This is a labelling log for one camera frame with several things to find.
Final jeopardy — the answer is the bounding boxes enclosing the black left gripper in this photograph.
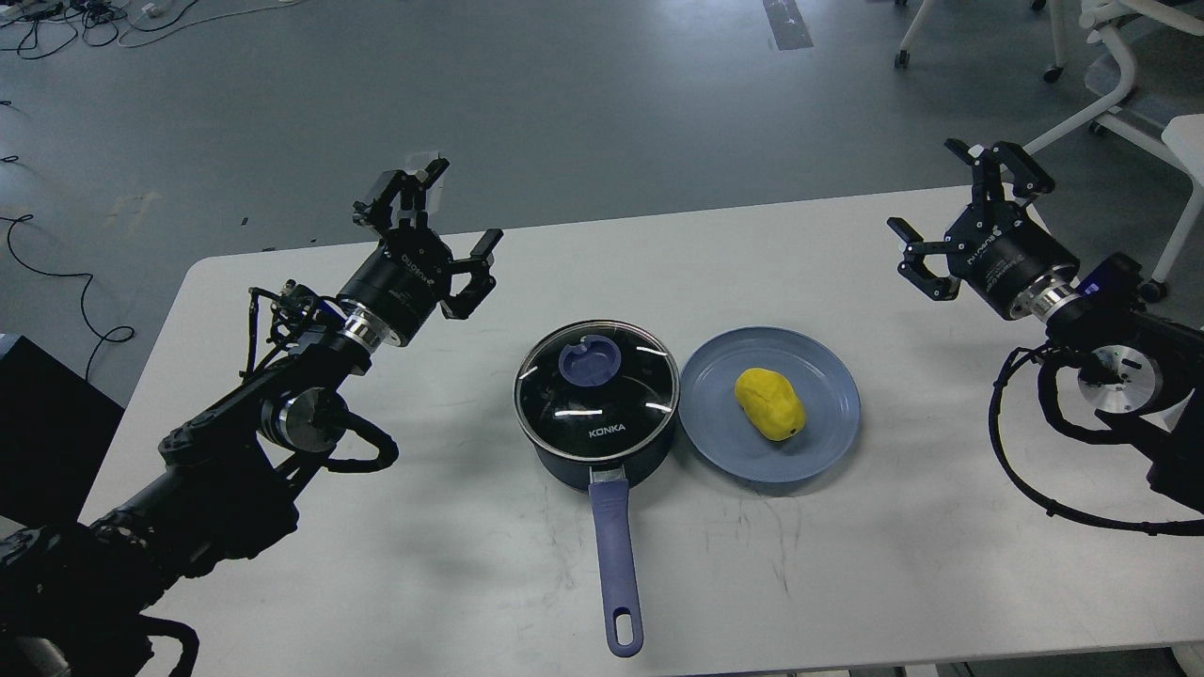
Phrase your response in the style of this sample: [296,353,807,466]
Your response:
[337,158,504,347]

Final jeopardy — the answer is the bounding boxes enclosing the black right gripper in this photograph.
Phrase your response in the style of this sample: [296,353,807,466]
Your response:
[887,139,1081,320]

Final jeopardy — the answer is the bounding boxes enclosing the glass pot lid blue knob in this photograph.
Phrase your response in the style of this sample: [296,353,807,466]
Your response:
[514,320,681,448]

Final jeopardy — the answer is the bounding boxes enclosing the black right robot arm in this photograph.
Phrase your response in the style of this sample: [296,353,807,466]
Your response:
[887,139,1203,537]

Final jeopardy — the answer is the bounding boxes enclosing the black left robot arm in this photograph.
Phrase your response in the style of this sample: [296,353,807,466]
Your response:
[2,157,503,676]

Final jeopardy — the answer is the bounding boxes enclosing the white office chair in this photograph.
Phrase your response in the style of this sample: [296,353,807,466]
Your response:
[1023,1,1203,304]

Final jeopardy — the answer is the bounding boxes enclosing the white chair leg with caster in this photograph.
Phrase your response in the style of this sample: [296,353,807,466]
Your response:
[892,1,1069,83]

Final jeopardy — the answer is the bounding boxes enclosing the dark blue saucepan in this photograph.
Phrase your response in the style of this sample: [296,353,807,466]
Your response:
[513,339,681,658]

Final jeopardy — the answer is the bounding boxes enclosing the blue plate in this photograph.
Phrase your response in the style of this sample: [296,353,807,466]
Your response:
[679,326,861,484]

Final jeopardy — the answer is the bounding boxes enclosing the black box left edge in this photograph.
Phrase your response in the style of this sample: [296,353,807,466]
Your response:
[1,334,124,526]

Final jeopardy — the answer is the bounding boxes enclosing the black floor cable left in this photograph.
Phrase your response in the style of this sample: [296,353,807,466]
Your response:
[0,155,136,382]

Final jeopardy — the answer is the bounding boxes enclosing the tangled cables top left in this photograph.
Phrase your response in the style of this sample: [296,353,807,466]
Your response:
[0,0,311,59]

